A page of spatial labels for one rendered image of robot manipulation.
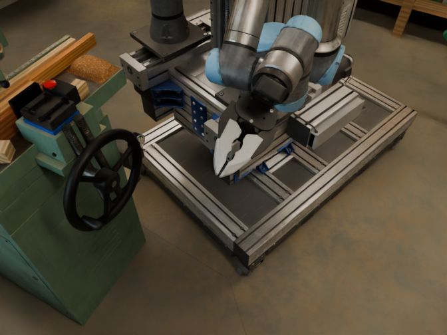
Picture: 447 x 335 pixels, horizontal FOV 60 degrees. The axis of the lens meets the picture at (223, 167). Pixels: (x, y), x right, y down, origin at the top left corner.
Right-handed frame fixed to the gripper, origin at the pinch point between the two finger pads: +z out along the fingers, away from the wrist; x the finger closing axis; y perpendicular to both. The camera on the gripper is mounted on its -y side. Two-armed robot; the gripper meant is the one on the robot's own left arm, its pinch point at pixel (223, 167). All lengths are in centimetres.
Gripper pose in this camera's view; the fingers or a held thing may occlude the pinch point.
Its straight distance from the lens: 58.7
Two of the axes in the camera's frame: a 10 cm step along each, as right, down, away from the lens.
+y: -2.5, 3.4, 9.1
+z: -4.6, 7.8, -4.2
